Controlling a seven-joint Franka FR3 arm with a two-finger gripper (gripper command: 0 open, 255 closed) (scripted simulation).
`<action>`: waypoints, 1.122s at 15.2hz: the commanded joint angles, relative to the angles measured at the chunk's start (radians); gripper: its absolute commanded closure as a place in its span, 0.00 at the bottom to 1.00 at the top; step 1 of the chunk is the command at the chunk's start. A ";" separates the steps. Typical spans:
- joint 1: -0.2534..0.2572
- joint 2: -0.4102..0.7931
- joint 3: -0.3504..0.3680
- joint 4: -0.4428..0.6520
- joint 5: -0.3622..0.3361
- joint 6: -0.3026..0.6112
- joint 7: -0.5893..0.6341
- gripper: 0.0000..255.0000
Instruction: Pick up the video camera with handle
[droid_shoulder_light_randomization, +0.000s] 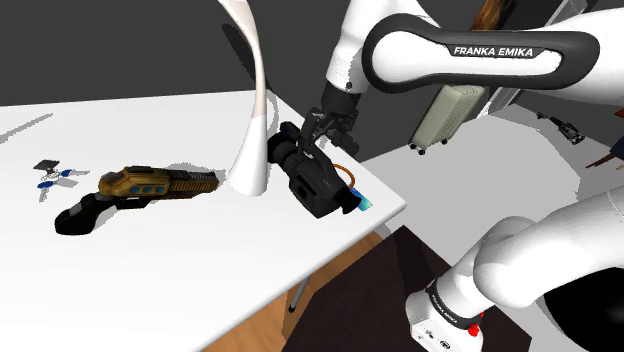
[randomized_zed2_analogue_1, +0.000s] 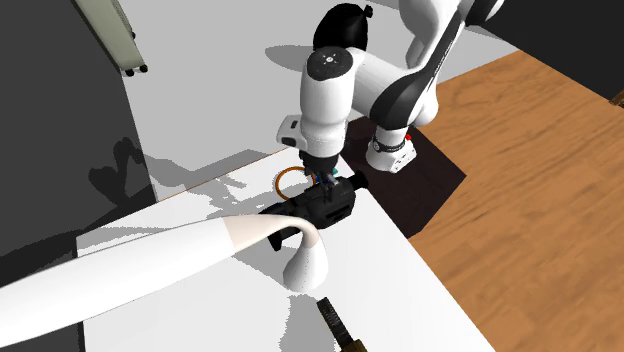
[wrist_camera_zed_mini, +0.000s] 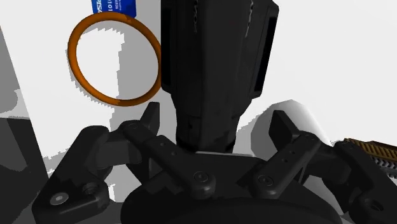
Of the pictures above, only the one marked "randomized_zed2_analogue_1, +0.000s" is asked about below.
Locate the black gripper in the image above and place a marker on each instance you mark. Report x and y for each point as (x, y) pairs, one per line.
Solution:
(319, 162)

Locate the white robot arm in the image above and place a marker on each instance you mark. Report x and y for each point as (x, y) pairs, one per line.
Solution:
(324, 107)

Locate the black power drill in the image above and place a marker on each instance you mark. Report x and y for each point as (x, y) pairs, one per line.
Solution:
(331, 204)

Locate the dark robot stand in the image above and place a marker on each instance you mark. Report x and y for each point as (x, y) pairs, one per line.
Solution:
(419, 195)

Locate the white table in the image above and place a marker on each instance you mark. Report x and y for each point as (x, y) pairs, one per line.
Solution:
(390, 292)

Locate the black and brass tool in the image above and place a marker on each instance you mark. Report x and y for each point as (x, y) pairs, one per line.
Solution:
(336, 322)

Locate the white curved long-necked figure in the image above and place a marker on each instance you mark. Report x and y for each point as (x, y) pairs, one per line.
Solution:
(122, 273)

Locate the pale cart with black wheels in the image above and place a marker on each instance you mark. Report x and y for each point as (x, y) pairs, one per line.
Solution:
(114, 34)

